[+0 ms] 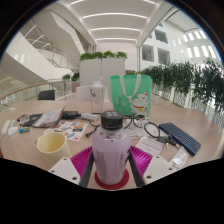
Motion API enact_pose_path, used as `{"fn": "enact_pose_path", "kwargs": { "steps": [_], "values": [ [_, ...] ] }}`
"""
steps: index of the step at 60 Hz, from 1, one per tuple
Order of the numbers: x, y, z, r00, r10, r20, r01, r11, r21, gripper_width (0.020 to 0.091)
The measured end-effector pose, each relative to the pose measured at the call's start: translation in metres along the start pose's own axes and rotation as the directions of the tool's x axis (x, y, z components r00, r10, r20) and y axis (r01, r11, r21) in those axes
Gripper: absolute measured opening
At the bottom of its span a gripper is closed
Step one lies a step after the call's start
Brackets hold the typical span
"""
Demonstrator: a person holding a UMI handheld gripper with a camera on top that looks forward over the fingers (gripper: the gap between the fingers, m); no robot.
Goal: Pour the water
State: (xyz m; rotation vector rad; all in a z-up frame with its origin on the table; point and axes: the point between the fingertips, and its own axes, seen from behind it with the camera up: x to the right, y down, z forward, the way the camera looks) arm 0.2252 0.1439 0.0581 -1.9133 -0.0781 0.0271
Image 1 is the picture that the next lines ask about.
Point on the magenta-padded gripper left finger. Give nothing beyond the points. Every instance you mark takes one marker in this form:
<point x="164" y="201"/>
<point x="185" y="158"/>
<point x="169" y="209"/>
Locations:
<point x="61" y="168"/>

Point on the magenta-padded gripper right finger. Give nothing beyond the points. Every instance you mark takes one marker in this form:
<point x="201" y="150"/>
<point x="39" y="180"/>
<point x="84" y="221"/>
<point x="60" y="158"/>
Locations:
<point x="160" y="170"/>

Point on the purple drink bottle black cap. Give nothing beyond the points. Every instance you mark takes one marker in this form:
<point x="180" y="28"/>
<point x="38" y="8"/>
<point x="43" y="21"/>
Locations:
<point x="110" y="153"/>

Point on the cream yellow mug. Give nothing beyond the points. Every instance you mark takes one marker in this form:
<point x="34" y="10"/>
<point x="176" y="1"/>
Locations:
<point x="53" y="148"/>

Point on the clear plastic packet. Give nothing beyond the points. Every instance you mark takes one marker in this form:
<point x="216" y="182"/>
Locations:
<point x="179" y="157"/>

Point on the white card packet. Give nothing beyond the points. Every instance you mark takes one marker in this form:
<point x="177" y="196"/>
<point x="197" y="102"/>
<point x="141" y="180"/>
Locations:
<point x="149" y="146"/>

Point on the colourful sticker sheet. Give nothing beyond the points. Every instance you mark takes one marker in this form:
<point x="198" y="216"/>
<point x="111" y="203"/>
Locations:
<point x="68" y="130"/>

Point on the dark blue keyboard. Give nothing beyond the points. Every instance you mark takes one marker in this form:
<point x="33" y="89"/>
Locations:
<point x="181" y="136"/>

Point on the flat round red coaster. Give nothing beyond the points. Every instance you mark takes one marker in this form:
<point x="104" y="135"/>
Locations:
<point x="111" y="186"/>

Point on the black power bank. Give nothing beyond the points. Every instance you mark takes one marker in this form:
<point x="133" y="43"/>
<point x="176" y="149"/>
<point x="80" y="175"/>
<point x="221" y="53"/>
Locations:
<point x="70" y="115"/>

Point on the white oblong device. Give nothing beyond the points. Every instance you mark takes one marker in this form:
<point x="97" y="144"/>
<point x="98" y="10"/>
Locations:
<point x="5" y="127"/>

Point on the black chair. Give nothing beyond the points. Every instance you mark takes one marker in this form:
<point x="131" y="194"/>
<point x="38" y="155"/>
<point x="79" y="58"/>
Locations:
<point x="46" y="95"/>

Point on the clear shaker bottle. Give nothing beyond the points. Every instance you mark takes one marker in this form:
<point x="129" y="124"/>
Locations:
<point x="97" y="100"/>

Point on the green tote bag cat print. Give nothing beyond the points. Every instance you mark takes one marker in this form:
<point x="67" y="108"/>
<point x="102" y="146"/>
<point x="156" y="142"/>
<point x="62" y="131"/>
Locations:
<point x="130" y="90"/>

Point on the potted plant planter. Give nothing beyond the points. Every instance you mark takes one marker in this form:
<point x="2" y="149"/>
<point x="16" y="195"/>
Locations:
<point x="75" y="80"/>

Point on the row of tall green plants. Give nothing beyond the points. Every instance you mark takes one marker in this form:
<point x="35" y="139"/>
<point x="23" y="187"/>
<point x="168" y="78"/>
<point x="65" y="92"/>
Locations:
<point x="200" y="83"/>

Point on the white cabinet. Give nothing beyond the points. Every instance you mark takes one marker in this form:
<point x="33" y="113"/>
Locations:
<point x="100" y="71"/>

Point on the green plants on cabinet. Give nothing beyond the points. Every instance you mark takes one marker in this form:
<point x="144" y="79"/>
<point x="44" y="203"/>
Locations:
<point x="103" y="55"/>

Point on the ceiling light strips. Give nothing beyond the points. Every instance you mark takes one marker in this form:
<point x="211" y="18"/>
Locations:
<point x="115" y="29"/>

